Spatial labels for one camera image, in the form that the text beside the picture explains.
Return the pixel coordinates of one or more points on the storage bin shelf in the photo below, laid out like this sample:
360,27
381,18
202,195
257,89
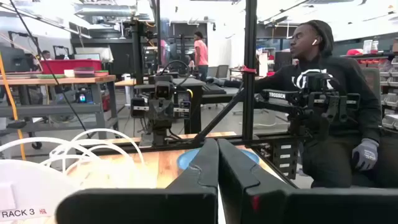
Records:
390,77

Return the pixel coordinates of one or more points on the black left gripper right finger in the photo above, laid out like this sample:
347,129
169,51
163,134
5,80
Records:
280,207

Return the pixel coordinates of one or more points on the black desk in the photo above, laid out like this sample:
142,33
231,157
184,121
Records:
192,83

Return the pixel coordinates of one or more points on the computer with blue light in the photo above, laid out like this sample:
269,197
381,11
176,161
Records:
83,97

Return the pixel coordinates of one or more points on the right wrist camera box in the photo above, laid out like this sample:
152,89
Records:
163,90

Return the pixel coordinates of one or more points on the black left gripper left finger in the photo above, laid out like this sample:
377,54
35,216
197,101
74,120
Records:
186,205

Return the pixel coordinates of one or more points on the person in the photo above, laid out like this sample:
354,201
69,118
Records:
201,53
357,71
46,55

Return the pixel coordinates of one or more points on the blue round plate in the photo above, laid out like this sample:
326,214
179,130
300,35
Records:
186,158

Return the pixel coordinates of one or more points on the wooden workbench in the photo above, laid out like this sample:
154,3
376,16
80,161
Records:
62,81

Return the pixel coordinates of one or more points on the red plate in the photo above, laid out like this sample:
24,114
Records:
101,73

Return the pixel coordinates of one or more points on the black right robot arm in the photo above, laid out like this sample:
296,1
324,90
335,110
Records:
160,133

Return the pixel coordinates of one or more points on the black aluminium table frame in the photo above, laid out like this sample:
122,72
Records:
249,46

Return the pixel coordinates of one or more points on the black computer monitor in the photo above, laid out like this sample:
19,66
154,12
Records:
14,59

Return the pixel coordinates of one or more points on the green plates stack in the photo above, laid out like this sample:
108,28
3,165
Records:
49,76

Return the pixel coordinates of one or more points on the red plastic bin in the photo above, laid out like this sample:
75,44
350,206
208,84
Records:
68,66

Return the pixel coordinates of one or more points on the person's hand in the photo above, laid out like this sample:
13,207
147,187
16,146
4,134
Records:
365,154
216,81

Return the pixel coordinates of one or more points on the grey office chair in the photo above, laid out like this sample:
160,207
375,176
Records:
212,72
223,71

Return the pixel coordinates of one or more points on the black equipment stand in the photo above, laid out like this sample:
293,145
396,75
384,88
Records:
136,53

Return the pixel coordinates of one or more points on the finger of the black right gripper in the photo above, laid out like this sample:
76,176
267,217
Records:
155,110
167,110

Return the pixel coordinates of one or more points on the stack of dark plates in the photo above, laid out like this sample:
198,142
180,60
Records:
84,72

